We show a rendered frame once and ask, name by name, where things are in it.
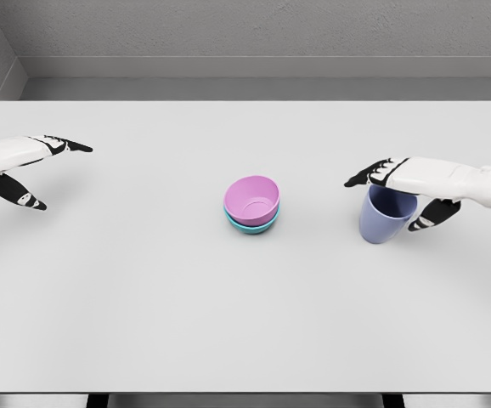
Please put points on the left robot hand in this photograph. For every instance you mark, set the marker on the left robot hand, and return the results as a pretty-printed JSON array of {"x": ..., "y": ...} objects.
[{"x": 12, "y": 154}]

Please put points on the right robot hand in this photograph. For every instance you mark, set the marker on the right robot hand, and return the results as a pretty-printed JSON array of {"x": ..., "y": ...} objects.
[{"x": 424, "y": 175}]

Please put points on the blue-violet plastic cup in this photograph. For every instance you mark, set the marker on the blue-violet plastic cup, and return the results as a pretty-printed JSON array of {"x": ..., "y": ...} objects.
[{"x": 379, "y": 217}]

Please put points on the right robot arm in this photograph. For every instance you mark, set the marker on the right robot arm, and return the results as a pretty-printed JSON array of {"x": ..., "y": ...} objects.
[{"x": 489, "y": 187}]

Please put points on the pink plastic bowl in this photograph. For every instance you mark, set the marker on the pink plastic bowl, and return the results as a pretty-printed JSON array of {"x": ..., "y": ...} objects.
[{"x": 252, "y": 200}]

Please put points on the teal plastic bowl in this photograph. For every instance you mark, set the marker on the teal plastic bowl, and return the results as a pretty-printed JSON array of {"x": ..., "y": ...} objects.
[{"x": 250, "y": 228}]

